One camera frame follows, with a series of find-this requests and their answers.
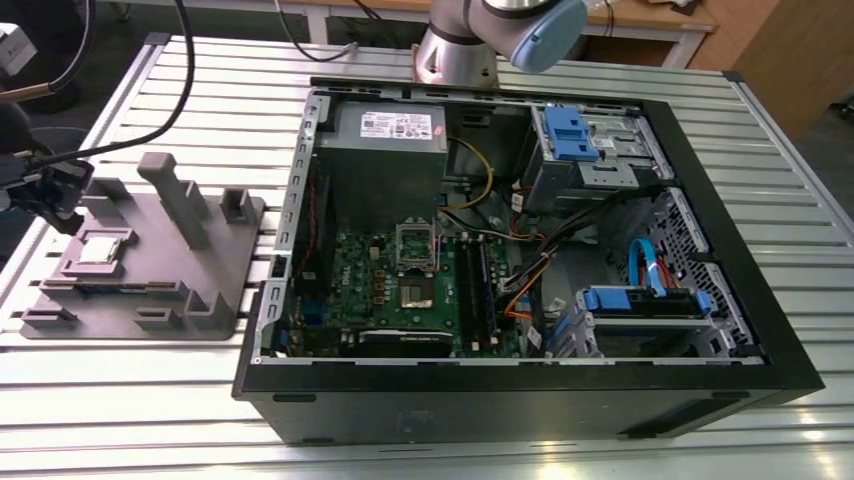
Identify black camera cable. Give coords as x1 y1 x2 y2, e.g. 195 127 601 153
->
19 0 200 170
0 0 100 102

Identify blue plastic drive carrier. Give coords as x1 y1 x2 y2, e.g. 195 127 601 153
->
542 105 599 163

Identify red orange power wire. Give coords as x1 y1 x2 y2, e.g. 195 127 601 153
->
639 252 679 294

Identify CPU socket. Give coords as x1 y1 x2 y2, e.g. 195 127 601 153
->
398 279 437 315

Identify long motherboard RAM slot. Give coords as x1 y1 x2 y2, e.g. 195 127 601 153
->
453 233 473 354
465 234 501 351

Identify blue flat data wire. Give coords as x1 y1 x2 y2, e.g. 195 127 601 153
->
627 238 669 297

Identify grey power supply unit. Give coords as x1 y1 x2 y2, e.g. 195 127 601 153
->
312 99 450 236

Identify white rounded wrist camera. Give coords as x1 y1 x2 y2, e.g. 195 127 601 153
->
0 22 40 77

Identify black graphics card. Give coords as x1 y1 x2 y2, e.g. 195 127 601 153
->
355 327 454 359

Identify thin grey loose cable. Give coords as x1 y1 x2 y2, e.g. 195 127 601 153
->
291 0 363 64

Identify wooden desk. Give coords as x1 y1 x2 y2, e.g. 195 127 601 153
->
579 0 719 69

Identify silver metal disk bay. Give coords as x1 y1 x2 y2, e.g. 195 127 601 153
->
546 284 759 359

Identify black wire bundle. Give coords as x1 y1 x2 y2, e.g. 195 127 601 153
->
498 185 670 292

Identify silver square CPU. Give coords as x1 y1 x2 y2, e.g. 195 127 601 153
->
76 236 127 265

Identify grey metal drive cage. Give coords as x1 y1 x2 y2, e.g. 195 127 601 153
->
522 102 675 217

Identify grey plastic parts rack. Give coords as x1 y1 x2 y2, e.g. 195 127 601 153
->
18 152 268 342

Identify orange wire bundle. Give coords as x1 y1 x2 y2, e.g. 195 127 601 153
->
502 292 537 321

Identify green motherboard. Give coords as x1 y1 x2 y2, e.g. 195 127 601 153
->
286 219 535 359

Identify yellow power wires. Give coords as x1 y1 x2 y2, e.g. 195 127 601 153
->
445 137 497 212

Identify black disk in blue carrier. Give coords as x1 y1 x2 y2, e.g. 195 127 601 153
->
581 283 714 321

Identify brown wooden cabinet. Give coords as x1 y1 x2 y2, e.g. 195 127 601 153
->
686 0 854 142

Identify black open PC case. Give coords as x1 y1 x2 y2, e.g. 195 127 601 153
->
230 75 828 446

